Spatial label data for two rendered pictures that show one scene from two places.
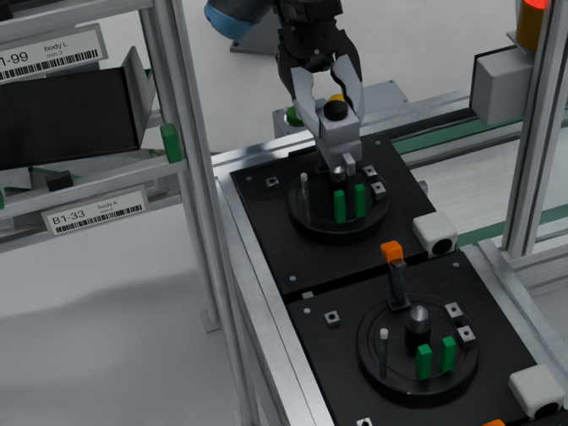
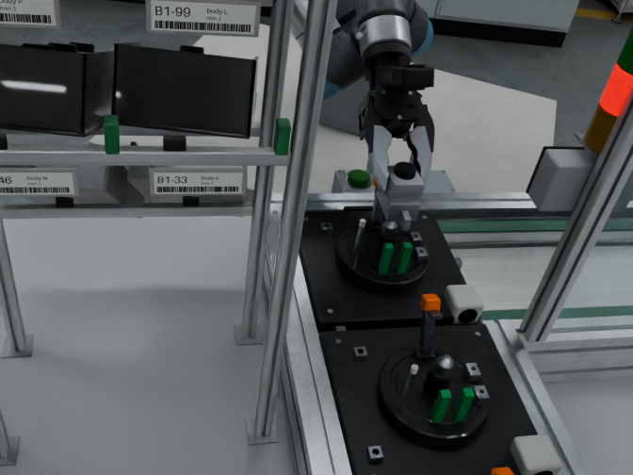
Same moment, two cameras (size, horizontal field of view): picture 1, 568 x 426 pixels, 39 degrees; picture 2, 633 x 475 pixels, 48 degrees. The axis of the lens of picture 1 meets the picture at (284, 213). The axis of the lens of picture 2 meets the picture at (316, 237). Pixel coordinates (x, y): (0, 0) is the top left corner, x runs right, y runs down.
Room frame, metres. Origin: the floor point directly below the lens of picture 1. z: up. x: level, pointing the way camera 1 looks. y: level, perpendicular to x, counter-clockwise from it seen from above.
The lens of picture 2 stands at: (-0.04, 0.07, 1.68)
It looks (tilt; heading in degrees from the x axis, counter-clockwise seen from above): 40 degrees down; 357
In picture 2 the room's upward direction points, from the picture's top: 10 degrees clockwise
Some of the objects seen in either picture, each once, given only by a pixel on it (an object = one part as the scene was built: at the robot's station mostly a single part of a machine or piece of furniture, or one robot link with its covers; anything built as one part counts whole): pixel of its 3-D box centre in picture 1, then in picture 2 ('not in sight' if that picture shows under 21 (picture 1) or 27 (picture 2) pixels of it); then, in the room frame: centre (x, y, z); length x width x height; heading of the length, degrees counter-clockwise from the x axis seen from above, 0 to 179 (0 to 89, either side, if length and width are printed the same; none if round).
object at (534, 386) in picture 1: (418, 329); (440, 377); (0.53, -0.14, 1.01); 0.24 x 0.24 x 0.13; 14
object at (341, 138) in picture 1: (339, 133); (402, 192); (0.77, -0.08, 1.11); 0.08 x 0.04 x 0.07; 14
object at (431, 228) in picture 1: (434, 235); (462, 304); (0.70, -0.19, 0.97); 0.05 x 0.05 x 0.04; 14
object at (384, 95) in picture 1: (341, 120); (393, 193); (1.01, -0.11, 0.93); 0.21 x 0.07 x 0.06; 104
